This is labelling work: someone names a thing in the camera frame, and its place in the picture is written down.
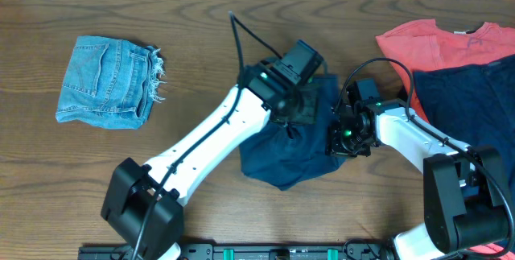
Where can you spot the folded light blue denim shorts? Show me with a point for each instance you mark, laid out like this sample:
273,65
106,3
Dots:
110,83

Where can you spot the red orange t-shirt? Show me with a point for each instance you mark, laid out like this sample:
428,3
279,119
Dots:
422,46

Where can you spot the dark navy blue shorts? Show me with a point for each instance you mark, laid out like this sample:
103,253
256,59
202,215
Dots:
285,154

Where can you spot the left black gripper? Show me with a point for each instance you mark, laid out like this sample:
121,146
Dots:
307,105

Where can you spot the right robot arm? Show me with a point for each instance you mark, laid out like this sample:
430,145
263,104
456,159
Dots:
467,212

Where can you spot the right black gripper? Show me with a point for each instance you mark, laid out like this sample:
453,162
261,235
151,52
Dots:
336,147

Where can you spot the dark navy garment in pile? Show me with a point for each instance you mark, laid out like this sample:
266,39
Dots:
473,104

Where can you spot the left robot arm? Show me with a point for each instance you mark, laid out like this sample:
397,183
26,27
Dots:
144,203

